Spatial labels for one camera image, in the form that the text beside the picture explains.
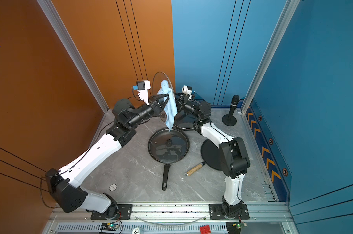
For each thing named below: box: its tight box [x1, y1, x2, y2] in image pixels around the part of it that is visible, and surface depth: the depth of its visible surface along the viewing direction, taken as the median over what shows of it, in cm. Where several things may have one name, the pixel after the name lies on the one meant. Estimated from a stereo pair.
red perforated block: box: [199, 224, 212, 234], surface depth 69 cm
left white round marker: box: [108, 183, 118, 192], surface depth 83 cm
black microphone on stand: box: [221, 94, 240, 127], surface depth 102 cm
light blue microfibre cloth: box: [156, 79, 178, 133], surface depth 60 cm
